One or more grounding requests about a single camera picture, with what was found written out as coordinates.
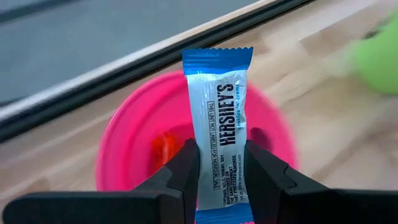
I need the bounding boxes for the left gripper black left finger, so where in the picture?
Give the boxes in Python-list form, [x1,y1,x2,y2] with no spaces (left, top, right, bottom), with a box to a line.
[2,138,200,224]

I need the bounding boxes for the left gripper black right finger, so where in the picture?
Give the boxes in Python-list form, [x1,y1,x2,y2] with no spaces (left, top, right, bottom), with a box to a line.
[243,139,398,224]

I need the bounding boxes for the orange Reese's pack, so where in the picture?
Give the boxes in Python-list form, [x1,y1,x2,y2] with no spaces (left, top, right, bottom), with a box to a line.
[150,132,182,171]

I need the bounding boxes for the white blue Hershey's bar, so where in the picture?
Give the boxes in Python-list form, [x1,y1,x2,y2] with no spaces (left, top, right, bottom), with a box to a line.
[182,46,254,224]

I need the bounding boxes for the pink plastic bucket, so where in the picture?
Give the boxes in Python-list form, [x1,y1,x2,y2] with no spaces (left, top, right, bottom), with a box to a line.
[95,70,299,193]

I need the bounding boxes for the green plastic bucket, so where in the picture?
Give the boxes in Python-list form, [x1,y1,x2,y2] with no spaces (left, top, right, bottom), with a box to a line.
[341,9,398,96]

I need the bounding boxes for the long black floor tape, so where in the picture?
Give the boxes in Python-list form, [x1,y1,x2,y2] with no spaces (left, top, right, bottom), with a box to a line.
[0,0,74,24]

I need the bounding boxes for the black aluminium table frame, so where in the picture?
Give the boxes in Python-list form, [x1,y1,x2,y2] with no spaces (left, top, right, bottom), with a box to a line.
[0,0,315,144]

